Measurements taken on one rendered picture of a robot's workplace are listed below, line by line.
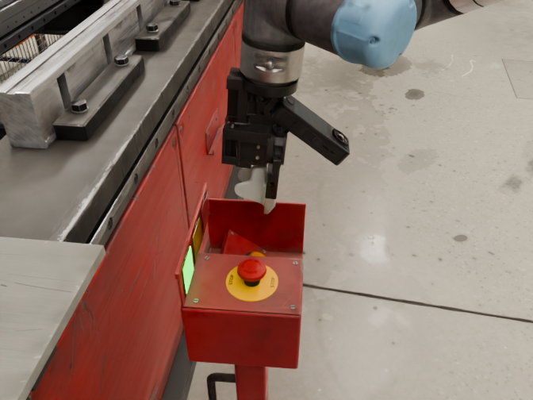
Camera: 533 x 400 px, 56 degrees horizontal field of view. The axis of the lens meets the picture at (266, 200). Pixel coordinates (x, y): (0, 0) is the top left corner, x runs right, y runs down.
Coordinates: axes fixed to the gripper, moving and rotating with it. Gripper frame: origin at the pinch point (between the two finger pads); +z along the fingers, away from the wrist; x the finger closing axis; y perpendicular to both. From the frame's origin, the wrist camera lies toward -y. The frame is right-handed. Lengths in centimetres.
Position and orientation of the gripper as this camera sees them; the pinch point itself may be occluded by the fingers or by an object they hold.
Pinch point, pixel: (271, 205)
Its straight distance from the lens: 73.2
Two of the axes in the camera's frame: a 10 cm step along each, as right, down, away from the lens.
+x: -0.9, 6.0, -8.0
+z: -0.9, 7.9, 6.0
